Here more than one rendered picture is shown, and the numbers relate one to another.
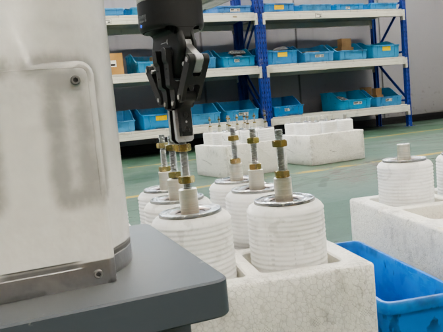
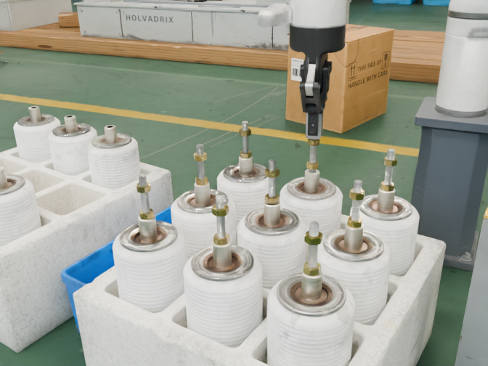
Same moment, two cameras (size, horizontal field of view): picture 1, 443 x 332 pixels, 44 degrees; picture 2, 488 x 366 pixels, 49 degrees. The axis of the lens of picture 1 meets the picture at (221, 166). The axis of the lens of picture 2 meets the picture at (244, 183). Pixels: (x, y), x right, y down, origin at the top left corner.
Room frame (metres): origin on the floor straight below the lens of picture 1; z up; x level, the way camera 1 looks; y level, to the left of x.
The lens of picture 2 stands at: (1.23, 0.50, 0.61)
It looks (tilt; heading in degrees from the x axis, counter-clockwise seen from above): 25 degrees down; 226
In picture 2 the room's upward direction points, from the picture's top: 1 degrees counter-clockwise
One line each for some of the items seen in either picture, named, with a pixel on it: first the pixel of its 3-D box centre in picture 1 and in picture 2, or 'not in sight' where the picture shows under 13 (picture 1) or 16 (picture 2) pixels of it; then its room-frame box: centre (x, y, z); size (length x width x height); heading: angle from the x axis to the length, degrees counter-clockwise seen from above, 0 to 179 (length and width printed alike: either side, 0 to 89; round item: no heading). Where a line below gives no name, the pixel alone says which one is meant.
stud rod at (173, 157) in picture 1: (173, 161); (271, 186); (0.76, 0.07, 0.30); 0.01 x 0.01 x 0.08
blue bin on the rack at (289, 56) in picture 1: (271, 56); not in sight; (5.93, -0.65, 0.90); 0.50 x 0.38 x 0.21; 20
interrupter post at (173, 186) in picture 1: (176, 190); (271, 213); (0.76, 0.07, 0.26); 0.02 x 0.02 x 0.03
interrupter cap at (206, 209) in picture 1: (190, 212); (311, 189); (0.64, 0.04, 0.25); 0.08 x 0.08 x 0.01
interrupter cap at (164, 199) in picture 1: (177, 199); (271, 221); (0.76, 0.07, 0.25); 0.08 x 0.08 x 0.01
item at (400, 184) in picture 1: (407, 209); (11, 234); (0.97, -0.33, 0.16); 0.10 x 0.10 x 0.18
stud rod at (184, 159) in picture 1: (184, 165); (313, 154); (0.64, 0.04, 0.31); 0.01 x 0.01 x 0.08
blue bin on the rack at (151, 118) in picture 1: (154, 118); not in sight; (5.42, 0.62, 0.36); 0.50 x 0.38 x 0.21; 22
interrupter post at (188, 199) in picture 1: (188, 201); (311, 181); (0.64, 0.04, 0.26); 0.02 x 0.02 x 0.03
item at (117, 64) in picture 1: (107, 66); not in sight; (5.23, 0.99, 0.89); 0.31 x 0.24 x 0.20; 21
